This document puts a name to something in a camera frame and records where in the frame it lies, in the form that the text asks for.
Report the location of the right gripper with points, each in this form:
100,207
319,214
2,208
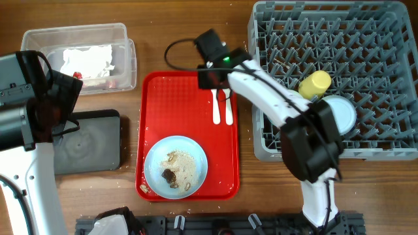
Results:
203,83

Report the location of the white plastic spoon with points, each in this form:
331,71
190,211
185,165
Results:
228,107

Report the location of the white plastic fork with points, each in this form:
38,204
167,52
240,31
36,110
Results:
215,108

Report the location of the light blue plate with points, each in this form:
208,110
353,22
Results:
185,158

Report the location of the yellow plastic cup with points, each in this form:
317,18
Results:
315,84

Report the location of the white napkin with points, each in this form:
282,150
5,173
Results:
92,63

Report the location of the light blue bowl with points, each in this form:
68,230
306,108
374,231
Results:
343,111

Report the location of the mint green bowl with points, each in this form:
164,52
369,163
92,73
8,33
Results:
295,93

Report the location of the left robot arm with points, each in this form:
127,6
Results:
36,107

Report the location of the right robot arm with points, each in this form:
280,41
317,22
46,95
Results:
310,141

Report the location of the grey dishwasher rack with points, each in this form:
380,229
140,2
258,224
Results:
369,50

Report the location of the red serving tray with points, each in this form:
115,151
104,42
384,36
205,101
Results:
173,105

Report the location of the dark food scrap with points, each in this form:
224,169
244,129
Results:
169,176

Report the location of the clear plastic bin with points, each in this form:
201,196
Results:
52,42

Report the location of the small food crumb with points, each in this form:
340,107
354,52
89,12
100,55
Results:
144,188

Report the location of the black tray bin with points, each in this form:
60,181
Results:
94,147

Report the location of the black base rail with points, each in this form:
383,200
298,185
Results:
345,223

